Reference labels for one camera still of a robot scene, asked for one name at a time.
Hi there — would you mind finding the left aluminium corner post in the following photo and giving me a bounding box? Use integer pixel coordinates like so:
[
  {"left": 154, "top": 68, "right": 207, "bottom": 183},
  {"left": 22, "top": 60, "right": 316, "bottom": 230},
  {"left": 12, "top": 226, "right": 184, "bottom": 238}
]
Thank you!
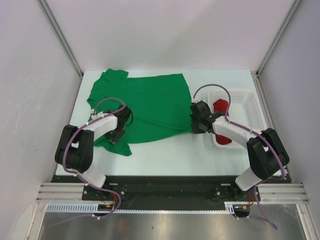
[{"left": 37, "top": 0, "right": 84, "bottom": 77}]

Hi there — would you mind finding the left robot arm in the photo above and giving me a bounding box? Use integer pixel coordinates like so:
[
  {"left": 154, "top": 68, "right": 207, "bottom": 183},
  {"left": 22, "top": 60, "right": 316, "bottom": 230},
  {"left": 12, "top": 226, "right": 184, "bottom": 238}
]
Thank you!
[{"left": 54, "top": 105, "right": 133, "bottom": 200}]

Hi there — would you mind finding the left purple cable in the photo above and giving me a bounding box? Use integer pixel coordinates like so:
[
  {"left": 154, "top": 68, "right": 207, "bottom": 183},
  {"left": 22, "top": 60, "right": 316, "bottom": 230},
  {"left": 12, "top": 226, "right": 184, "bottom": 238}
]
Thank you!
[{"left": 62, "top": 97, "right": 127, "bottom": 176}]

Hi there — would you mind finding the aluminium rail frame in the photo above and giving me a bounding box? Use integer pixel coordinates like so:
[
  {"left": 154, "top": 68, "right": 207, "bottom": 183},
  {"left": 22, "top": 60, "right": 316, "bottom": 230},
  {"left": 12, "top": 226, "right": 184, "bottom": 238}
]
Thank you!
[{"left": 36, "top": 183, "right": 320, "bottom": 240}]

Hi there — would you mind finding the purple cable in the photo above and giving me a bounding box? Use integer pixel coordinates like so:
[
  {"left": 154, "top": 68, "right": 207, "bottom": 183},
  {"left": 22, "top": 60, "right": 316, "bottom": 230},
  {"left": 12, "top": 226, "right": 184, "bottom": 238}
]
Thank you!
[
  {"left": 62, "top": 97, "right": 127, "bottom": 176},
  {"left": 193, "top": 83, "right": 287, "bottom": 181}
]

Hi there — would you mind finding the rolled red t shirt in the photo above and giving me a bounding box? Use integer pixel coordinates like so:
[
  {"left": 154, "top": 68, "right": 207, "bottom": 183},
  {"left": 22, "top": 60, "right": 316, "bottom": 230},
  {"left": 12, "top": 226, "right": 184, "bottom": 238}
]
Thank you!
[{"left": 213, "top": 98, "right": 232, "bottom": 146}]

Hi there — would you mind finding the white slotted cable duct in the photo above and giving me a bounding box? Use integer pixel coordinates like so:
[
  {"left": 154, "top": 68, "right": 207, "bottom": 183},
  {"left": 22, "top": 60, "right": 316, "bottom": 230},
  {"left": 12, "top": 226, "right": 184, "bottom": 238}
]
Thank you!
[{"left": 46, "top": 202, "right": 250, "bottom": 215}]

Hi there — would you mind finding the white perforated plastic basket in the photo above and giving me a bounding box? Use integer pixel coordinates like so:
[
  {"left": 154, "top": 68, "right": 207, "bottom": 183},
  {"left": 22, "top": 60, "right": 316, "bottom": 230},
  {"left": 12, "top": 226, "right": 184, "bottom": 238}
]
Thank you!
[{"left": 207, "top": 88, "right": 268, "bottom": 149}]

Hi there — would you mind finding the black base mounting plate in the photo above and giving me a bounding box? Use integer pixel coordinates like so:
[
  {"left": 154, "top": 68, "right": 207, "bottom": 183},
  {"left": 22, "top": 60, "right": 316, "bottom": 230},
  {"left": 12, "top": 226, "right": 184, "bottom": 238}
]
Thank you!
[{"left": 51, "top": 173, "right": 292, "bottom": 212}]

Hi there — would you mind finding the aluminium corner post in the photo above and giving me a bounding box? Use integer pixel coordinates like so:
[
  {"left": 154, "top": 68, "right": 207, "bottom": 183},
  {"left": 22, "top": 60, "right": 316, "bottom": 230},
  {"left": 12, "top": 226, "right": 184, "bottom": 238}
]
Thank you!
[
  {"left": 257, "top": 0, "right": 303, "bottom": 76},
  {"left": 37, "top": 0, "right": 84, "bottom": 77}
]

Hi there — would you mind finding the right aluminium corner post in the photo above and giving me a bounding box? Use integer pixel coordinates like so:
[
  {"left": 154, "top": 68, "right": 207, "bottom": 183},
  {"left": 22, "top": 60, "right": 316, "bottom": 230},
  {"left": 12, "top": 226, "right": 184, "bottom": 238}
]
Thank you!
[{"left": 257, "top": 0, "right": 303, "bottom": 76}]

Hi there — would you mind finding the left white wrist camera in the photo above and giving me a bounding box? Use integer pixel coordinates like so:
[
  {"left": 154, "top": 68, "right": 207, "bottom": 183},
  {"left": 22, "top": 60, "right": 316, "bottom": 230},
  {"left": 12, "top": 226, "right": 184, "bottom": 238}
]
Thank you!
[{"left": 91, "top": 110, "right": 109, "bottom": 120}]

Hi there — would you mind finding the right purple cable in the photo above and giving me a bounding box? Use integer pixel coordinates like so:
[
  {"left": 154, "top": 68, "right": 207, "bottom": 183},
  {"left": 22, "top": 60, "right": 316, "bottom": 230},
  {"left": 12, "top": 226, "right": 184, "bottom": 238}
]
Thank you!
[{"left": 193, "top": 83, "right": 287, "bottom": 181}]

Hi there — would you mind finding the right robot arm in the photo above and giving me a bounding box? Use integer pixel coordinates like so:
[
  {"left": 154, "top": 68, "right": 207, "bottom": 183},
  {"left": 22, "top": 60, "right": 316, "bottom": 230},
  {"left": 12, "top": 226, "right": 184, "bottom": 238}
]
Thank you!
[{"left": 190, "top": 100, "right": 290, "bottom": 201}]

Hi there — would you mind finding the green t shirt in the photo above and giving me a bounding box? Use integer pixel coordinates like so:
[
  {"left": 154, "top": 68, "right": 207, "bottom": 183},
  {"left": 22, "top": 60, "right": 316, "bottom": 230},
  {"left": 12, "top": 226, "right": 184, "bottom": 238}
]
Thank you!
[{"left": 87, "top": 69, "right": 192, "bottom": 156}]

